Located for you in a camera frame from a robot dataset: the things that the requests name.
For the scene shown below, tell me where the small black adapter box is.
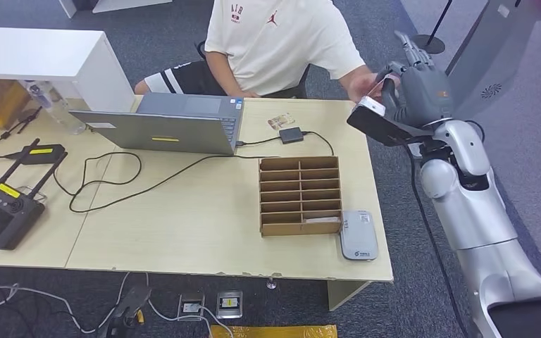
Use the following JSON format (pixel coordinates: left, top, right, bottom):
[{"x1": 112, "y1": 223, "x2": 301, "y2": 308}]
[{"x1": 278, "y1": 126, "x2": 306, "y2": 145}]

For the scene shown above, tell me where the clear plastic water bottle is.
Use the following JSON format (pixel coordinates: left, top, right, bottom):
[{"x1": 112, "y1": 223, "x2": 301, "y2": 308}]
[{"x1": 18, "y1": 80, "x2": 87, "y2": 137}]

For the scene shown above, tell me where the short black laptop cable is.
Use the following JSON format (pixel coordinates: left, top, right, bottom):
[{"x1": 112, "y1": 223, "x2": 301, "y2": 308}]
[{"x1": 235, "y1": 135, "x2": 282, "y2": 149}]

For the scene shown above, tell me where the black chair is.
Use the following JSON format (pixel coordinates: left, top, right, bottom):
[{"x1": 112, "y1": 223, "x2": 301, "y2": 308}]
[{"x1": 194, "y1": 40, "x2": 311, "y2": 100}]

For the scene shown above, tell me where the person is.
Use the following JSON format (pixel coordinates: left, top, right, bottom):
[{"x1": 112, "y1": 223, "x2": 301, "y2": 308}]
[{"x1": 134, "y1": 0, "x2": 386, "y2": 104}]

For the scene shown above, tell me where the white furniture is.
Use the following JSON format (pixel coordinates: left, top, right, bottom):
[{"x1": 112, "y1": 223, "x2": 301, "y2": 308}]
[{"x1": 57, "y1": 0, "x2": 174, "y2": 20}]

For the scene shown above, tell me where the white shelf box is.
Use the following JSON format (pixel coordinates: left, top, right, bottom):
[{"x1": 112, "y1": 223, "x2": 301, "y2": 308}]
[{"x1": 0, "y1": 26, "x2": 137, "y2": 114}]

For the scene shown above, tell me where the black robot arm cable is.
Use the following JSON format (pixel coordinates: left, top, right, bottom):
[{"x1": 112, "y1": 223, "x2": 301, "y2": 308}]
[{"x1": 404, "y1": 143, "x2": 471, "y2": 338}]

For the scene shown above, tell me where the black remote controller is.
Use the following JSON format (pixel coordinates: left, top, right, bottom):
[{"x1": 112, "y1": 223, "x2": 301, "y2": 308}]
[{"x1": 0, "y1": 137, "x2": 70, "y2": 251}]

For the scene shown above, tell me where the long looping black cable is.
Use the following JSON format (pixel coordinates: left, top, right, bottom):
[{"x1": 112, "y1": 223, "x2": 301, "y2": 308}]
[{"x1": 53, "y1": 151, "x2": 281, "y2": 215}]

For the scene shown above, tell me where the grey white card reader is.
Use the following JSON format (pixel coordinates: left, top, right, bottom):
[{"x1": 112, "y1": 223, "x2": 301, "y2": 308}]
[{"x1": 338, "y1": 210, "x2": 380, "y2": 262}]

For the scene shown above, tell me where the grey laptop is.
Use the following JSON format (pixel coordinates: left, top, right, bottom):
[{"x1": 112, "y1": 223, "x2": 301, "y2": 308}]
[{"x1": 69, "y1": 92, "x2": 245, "y2": 156}]

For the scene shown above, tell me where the person's left hand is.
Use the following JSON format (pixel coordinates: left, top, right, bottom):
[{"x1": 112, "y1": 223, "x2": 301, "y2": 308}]
[{"x1": 347, "y1": 69, "x2": 386, "y2": 104}]

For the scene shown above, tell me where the black stanchion post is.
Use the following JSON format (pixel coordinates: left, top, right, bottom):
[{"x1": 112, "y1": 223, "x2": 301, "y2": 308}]
[{"x1": 411, "y1": 0, "x2": 456, "y2": 56}]

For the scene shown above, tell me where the thin black adapter cable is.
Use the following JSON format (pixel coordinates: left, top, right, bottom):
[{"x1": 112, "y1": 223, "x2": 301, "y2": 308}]
[{"x1": 301, "y1": 130, "x2": 336, "y2": 158}]

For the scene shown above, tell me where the black white wrist camera box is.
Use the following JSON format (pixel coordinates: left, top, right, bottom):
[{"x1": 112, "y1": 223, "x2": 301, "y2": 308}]
[{"x1": 346, "y1": 96, "x2": 435, "y2": 149}]

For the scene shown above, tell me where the black floor device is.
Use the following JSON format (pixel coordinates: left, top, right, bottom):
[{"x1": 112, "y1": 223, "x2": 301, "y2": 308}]
[{"x1": 96, "y1": 284, "x2": 153, "y2": 338}]

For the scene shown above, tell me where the grey kiosk stand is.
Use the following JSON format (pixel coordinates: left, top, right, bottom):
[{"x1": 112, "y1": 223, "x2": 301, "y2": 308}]
[{"x1": 444, "y1": 0, "x2": 541, "y2": 123}]

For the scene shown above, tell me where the coiled white floor cable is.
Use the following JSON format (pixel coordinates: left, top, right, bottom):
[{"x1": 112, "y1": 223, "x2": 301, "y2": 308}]
[{"x1": 0, "y1": 282, "x2": 95, "y2": 337}]

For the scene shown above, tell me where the wooden card organizer box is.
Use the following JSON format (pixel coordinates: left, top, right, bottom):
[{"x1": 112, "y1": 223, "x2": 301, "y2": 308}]
[{"x1": 257, "y1": 156, "x2": 344, "y2": 238}]

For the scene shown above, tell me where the square floor socket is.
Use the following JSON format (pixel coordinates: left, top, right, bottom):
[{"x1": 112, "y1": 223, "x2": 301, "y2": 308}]
[
  {"x1": 176, "y1": 292, "x2": 206, "y2": 323},
  {"x1": 215, "y1": 289, "x2": 245, "y2": 320}
]

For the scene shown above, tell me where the black cable with plug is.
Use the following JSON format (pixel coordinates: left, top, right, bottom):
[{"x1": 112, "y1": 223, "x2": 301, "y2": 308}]
[{"x1": 0, "y1": 106, "x2": 44, "y2": 147}]

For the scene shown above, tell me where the yellow bag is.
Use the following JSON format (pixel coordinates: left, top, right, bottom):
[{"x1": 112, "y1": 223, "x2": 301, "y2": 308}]
[{"x1": 209, "y1": 324, "x2": 339, "y2": 338}]

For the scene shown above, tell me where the pale wooden table leg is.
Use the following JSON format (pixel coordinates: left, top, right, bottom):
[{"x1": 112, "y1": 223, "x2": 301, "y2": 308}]
[{"x1": 327, "y1": 279, "x2": 373, "y2": 313}]

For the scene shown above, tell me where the black power brick yellow label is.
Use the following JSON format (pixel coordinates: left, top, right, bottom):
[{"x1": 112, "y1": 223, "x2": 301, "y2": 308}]
[{"x1": 17, "y1": 143, "x2": 67, "y2": 166}]

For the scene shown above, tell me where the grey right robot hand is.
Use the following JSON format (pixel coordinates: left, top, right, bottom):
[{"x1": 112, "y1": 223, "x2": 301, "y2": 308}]
[{"x1": 374, "y1": 30, "x2": 456, "y2": 130}]

